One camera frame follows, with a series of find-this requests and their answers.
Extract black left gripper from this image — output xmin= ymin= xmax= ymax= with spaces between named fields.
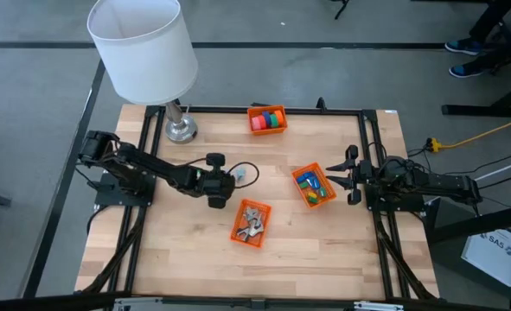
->
xmin=192 ymin=153 xmax=237 ymax=210

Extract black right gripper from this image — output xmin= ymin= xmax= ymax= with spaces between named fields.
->
xmin=325 ymin=145 xmax=374 ymax=206

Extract orange plastic basket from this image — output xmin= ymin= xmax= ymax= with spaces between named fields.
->
xmin=230 ymin=197 xmax=273 ymax=250
xmin=246 ymin=105 xmax=289 ymax=136
xmin=291 ymin=162 xmax=338 ymax=210

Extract white table lamp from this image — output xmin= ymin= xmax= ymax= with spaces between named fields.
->
xmin=86 ymin=0 xmax=200 ymax=145

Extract person's blue shoe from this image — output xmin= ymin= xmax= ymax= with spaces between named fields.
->
xmin=448 ymin=63 xmax=483 ymax=79
xmin=444 ymin=38 xmax=483 ymax=56

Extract black tripod leg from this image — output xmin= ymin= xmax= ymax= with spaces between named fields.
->
xmin=332 ymin=0 xmax=351 ymax=21

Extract white printed paper sheet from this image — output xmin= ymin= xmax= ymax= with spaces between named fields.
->
xmin=460 ymin=228 xmax=511 ymax=289

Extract black crossbeam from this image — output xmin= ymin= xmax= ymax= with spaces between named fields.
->
xmin=0 ymin=291 xmax=511 ymax=311

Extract person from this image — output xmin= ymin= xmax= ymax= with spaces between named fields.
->
xmin=444 ymin=0 xmax=511 ymax=79

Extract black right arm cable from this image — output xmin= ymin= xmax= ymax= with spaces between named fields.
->
xmin=366 ymin=141 xmax=407 ymax=174

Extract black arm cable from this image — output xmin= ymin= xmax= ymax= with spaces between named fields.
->
xmin=366 ymin=141 xmax=407 ymax=174
xmin=181 ymin=157 xmax=261 ymax=190

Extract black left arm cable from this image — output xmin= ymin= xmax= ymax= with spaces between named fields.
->
xmin=181 ymin=157 xmax=261 ymax=190

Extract silver metal bracket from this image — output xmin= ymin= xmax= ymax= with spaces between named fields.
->
xmin=353 ymin=301 xmax=406 ymax=311
xmin=112 ymin=296 xmax=163 ymax=311

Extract black desk frame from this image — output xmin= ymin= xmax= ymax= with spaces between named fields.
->
xmin=423 ymin=198 xmax=511 ymax=303

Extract black table leg frame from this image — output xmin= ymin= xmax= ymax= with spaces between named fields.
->
xmin=440 ymin=79 xmax=511 ymax=118

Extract yellow extension cord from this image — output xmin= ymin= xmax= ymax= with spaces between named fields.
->
xmin=425 ymin=111 xmax=511 ymax=153

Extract black floor cable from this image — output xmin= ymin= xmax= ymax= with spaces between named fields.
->
xmin=406 ymin=146 xmax=511 ymax=194

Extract white floor cable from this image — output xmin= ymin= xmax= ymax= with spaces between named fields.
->
xmin=475 ymin=154 xmax=511 ymax=182

